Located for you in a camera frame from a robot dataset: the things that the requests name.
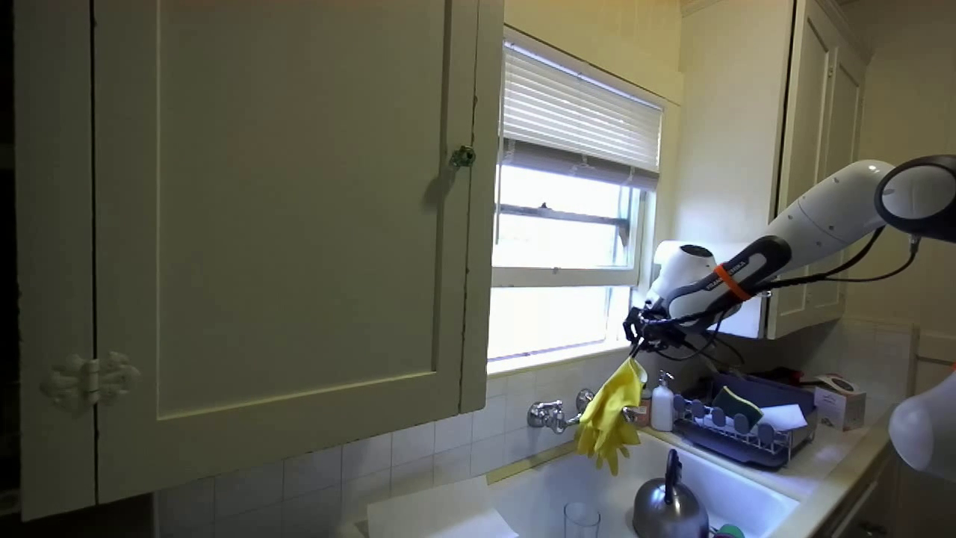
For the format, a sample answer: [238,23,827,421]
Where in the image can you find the steel kettle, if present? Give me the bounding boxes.
[631,452,709,538]

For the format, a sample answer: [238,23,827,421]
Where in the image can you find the white sink basin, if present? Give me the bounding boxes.
[361,427,803,538]

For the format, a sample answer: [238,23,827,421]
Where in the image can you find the white upper cabinet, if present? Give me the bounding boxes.
[11,0,501,521]

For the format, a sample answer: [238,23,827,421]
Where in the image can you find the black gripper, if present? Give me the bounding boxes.
[622,304,685,355]

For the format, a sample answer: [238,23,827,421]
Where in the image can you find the white soap bottle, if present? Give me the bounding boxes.
[652,382,674,430]

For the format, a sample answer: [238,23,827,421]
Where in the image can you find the white right wall cabinet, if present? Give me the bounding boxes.
[715,0,867,343]

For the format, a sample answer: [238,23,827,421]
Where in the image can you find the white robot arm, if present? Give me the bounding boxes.
[623,156,956,354]

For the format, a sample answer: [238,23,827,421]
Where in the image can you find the blue dish rack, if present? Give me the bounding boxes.
[674,375,816,470]

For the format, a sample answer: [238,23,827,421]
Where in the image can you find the chrome wall faucet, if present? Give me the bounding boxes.
[526,389,592,434]

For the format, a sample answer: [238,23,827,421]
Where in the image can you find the yellow rubber glove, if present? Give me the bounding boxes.
[576,355,644,476]

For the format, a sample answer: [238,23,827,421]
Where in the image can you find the white box on counter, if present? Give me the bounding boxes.
[816,378,867,430]

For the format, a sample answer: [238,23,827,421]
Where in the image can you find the white window blind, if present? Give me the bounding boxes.
[501,43,664,173]

